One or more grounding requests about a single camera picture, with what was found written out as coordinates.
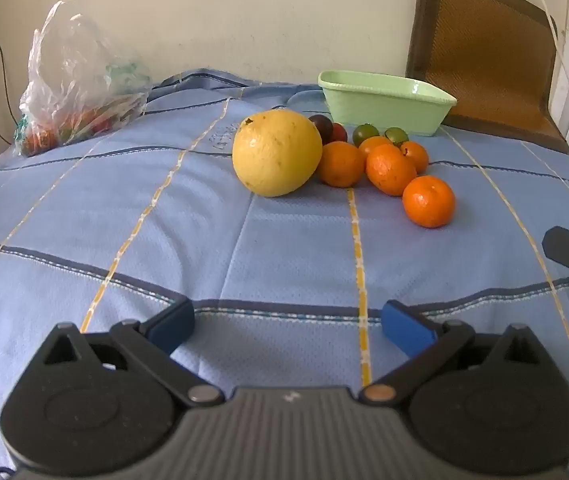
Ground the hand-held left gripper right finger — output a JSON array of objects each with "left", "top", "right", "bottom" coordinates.
[{"left": 358, "top": 299, "right": 547, "bottom": 406}]

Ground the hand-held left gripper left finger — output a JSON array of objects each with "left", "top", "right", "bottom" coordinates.
[{"left": 39, "top": 296, "right": 225, "bottom": 407}]

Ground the mandarin orange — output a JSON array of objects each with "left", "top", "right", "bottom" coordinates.
[
  {"left": 359, "top": 136, "right": 394, "bottom": 157},
  {"left": 403, "top": 175, "right": 456, "bottom": 229},
  {"left": 318, "top": 141, "right": 366, "bottom": 188}
]

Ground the oval orange tomato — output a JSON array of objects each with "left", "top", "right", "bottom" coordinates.
[{"left": 365, "top": 144, "right": 417, "bottom": 197}]

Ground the small round orange tomato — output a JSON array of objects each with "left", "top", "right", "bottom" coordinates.
[{"left": 400, "top": 141, "right": 430, "bottom": 175}]

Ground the large yellow pomelo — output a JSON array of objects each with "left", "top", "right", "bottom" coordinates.
[{"left": 232, "top": 110, "right": 323, "bottom": 197}]

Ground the dark purple tomato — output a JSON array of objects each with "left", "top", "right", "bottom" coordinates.
[{"left": 308, "top": 114, "right": 334, "bottom": 143}]

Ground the green plastic basin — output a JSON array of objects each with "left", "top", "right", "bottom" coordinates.
[{"left": 317, "top": 70, "right": 457, "bottom": 137}]

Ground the blue striped blanket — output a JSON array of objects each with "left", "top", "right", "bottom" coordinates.
[{"left": 0, "top": 68, "right": 569, "bottom": 480}]

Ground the brown woven seat mat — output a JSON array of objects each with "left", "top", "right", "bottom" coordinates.
[{"left": 405, "top": 0, "right": 569, "bottom": 155}]

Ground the clear plastic bag of produce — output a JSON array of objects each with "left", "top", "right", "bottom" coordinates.
[{"left": 13, "top": 0, "right": 152, "bottom": 157}]

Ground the white power cable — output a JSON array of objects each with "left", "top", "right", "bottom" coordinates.
[{"left": 521, "top": 0, "right": 569, "bottom": 166}]

